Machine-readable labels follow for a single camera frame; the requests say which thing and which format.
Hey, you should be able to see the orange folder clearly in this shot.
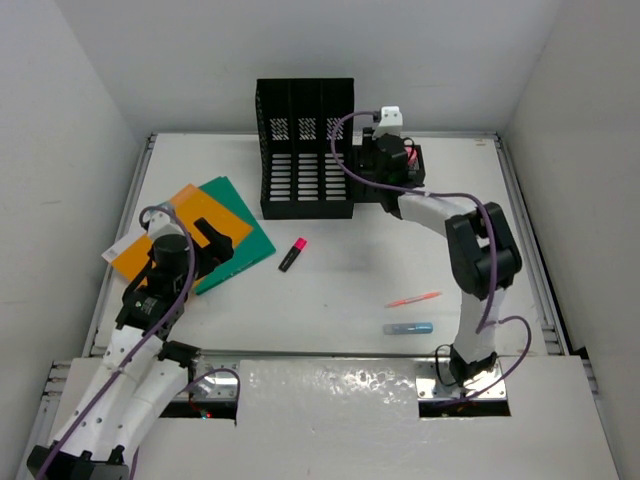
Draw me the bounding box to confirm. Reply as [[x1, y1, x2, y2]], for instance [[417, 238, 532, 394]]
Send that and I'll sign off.
[[102, 177, 254, 282]]

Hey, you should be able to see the black pink highlighter marker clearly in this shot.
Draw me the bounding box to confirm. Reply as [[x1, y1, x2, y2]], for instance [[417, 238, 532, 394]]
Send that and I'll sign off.
[[278, 237, 307, 272]]

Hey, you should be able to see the orange clear pen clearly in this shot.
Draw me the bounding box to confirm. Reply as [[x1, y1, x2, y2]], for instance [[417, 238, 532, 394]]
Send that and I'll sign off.
[[384, 291, 442, 308]]

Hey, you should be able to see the blue clear glue stick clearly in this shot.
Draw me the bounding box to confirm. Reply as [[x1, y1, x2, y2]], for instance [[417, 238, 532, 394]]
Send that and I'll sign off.
[[383, 322, 434, 335]]

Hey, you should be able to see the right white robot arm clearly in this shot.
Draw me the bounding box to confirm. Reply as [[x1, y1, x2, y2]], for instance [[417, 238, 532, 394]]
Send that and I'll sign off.
[[358, 127, 522, 387]]

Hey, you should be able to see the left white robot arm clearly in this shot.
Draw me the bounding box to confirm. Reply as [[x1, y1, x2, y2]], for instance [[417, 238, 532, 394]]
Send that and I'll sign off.
[[27, 208, 234, 479]]

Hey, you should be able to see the black pen holder box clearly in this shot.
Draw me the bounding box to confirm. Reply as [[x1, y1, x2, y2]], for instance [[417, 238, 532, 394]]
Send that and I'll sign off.
[[350, 146, 426, 203]]

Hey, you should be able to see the green folder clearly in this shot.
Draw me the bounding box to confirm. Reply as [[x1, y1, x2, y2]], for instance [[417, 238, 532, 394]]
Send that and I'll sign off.
[[168, 176, 276, 295]]

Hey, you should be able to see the black mesh file organizer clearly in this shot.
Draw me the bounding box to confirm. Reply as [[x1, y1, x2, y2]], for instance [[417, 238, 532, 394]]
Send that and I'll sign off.
[[255, 78, 355, 220]]

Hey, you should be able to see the white front cover board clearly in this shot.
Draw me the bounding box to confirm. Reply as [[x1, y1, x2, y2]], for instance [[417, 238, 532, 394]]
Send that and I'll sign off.
[[35, 355, 621, 480]]

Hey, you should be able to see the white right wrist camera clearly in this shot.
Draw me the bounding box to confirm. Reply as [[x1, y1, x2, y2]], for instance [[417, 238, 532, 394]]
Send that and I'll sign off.
[[373, 106, 403, 139]]

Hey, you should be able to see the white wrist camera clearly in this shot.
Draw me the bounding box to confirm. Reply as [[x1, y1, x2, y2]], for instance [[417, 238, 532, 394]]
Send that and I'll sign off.
[[373, 106, 403, 139], [143, 210, 184, 242]]

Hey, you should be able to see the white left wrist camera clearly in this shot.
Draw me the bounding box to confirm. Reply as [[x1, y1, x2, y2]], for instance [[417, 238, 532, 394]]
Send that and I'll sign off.
[[143, 210, 184, 242]]

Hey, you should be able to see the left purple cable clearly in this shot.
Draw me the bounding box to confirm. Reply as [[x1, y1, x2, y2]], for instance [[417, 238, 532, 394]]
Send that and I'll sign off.
[[35, 205, 242, 476]]

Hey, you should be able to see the purple cable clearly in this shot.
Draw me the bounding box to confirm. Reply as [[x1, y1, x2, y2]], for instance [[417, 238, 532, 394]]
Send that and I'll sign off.
[[329, 110, 532, 401], [35, 205, 242, 476]]

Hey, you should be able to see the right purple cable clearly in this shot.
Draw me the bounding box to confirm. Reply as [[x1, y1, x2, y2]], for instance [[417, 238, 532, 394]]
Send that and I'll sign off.
[[329, 110, 532, 401]]

